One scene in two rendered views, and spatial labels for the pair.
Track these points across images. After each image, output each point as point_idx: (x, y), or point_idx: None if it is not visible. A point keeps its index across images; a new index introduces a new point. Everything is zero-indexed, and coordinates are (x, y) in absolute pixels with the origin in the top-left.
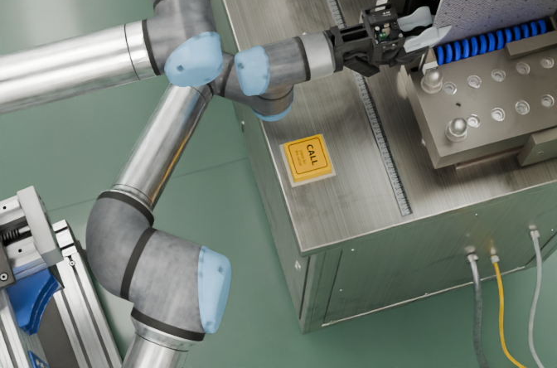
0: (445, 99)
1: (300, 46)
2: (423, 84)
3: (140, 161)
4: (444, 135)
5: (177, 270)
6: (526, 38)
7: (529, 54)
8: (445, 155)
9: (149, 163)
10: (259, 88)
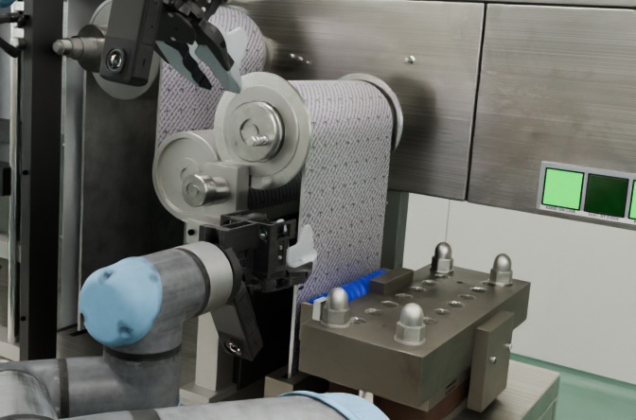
0: (365, 326)
1: (175, 248)
2: (328, 319)
3: (2, 411)
4: (402, 344)
5: (270, 409)
6: (382, 274)
7: (396, 288)
8: (426, 355)
9: (25, 410)
10: (150, 300)
